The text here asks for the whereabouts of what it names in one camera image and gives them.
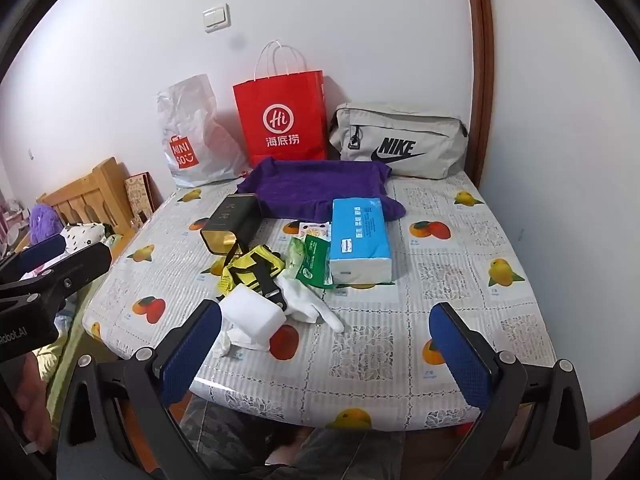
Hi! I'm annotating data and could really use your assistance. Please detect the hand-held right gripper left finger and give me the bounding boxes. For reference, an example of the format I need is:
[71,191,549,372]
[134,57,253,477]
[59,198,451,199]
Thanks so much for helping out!
[55,299,223,480]

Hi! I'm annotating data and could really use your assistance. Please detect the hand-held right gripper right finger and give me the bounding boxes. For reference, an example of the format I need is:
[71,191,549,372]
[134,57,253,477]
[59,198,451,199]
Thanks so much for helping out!
[429,301,593,480]

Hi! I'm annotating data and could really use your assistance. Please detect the dark green tea tin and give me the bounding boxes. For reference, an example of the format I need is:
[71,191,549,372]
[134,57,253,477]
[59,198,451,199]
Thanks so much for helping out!
[200,193,261,256]

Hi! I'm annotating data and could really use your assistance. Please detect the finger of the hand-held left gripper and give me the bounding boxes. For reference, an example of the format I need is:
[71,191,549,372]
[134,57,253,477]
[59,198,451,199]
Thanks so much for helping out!
[0,244,113,311]
[0,234,68,283]

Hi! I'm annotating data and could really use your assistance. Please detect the grey waist bag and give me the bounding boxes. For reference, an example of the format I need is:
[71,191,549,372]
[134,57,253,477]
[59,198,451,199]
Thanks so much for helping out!
[327,101,471,180]

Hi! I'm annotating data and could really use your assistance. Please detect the person's camouflage pants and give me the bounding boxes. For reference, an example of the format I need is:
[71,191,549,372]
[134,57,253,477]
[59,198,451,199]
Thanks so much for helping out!
[180,395,406,480]

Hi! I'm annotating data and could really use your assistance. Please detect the white plastic shopping bag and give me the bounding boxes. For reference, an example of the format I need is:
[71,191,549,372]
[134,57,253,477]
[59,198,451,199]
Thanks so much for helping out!
[156,74,251,190]

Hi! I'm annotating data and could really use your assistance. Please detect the green wet wipe packet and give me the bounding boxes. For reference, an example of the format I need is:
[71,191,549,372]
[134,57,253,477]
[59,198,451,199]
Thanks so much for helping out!
[295,235,335,288]

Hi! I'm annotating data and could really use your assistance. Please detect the translucent green plastic pack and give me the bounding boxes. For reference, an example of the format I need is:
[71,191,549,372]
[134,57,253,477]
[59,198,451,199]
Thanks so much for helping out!
[284,237,308,278]

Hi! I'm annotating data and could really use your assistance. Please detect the brown patterned box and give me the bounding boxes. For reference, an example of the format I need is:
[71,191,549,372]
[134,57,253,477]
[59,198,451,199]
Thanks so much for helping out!
[124,171,157,223]

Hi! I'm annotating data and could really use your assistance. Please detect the wooden bed headboard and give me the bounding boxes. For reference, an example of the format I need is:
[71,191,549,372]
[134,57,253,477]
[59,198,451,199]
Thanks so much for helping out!
[37,156,151,241]

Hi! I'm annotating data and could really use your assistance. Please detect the person's left hand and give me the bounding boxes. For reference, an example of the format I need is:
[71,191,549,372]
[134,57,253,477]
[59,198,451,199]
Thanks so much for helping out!
[12,355,53,456]

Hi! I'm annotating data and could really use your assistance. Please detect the white wall light switch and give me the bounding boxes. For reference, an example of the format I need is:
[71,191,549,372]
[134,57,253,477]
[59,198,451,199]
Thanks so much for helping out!
[202,4,232,35]

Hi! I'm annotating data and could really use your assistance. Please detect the black watch strap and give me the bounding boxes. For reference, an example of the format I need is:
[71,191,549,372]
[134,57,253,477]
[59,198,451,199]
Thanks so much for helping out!
[252,255,289,314]

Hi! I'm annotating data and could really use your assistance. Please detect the white glove with mint cuff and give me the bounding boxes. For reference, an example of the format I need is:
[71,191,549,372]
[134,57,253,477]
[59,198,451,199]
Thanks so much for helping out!
[277,275,346,333]

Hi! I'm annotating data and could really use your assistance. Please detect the black and white dotted cloth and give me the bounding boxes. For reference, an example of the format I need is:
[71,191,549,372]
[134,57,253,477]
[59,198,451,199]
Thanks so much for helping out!
[60,221,106,251]

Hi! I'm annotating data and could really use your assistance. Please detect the fruit-print plastic tablecloth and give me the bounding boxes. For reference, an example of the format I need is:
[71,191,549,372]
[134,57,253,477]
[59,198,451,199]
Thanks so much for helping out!
[80,170,558,433]

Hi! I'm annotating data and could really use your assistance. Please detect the brown wooden door frame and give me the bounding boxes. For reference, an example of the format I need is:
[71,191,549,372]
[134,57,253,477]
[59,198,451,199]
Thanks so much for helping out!
[462,0,496,188]

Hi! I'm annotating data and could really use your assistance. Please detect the purple towel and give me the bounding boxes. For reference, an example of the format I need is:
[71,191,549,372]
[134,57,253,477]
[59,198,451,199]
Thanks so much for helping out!
[236,156,407,222]

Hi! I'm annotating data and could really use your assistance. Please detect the blue tissue pack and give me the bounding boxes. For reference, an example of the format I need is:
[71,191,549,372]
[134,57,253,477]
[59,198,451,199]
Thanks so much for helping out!
[328,197,393,286]

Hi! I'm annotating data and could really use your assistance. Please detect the green bedding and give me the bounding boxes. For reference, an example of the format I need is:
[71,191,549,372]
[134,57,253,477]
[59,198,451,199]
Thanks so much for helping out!
[42,280,126,426]

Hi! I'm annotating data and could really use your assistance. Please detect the fruit-print sachet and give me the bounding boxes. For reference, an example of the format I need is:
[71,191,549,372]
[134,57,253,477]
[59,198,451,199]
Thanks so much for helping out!
[298,221,333,241]

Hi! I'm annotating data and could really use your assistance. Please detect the red paper carrier bag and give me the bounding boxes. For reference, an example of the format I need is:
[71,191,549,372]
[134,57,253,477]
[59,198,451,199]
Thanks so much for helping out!
[232,40,329,168]

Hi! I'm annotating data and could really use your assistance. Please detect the yellow and black pouch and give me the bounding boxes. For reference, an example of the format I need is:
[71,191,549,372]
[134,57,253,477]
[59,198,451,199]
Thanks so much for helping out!
[220,242,286,297]

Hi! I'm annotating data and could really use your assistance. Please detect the purple plush toy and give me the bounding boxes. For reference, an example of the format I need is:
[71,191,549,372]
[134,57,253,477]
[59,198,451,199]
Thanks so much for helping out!
[29,203,63,243]

